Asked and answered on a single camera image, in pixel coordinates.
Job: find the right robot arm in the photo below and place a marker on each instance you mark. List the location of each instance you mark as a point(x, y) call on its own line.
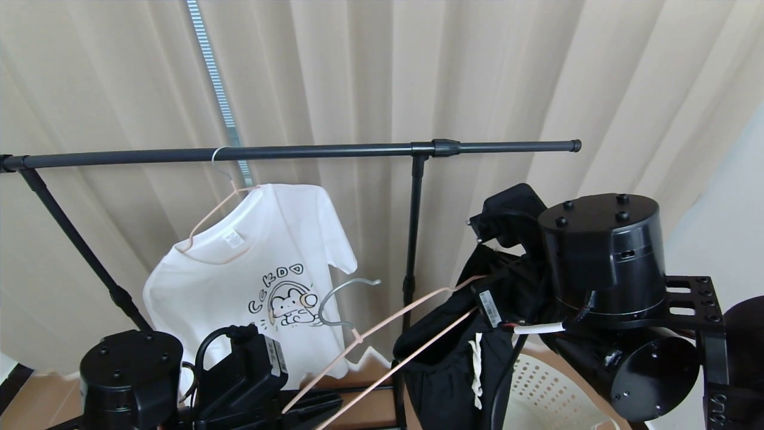
point(603, 257)

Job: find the black garment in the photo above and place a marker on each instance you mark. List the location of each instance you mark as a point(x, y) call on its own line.
point(453, 370)

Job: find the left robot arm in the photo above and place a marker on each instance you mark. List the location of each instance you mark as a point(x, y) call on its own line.
point(131, 382)

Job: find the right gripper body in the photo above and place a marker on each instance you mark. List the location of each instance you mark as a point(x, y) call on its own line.
point(644, 370)

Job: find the white printed t-shirt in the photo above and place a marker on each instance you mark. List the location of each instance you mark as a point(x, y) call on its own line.
point(239, 286)

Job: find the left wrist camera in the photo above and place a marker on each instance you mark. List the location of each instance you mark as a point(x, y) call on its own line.
point(233, 376)

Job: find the pink clothes hanger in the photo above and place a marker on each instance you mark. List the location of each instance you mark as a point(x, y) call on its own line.
point(357, 339)
point(234, 190)

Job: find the white laundry basket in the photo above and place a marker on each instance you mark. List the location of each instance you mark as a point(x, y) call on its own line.
point(549, 388)

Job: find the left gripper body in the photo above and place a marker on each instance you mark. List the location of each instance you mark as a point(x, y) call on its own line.
point(276, 364)

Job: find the black clothes rack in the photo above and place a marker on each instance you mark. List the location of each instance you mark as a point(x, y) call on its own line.
point(239, 153)

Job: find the beige curtain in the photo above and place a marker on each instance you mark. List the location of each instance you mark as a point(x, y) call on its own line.
point(477, 60)

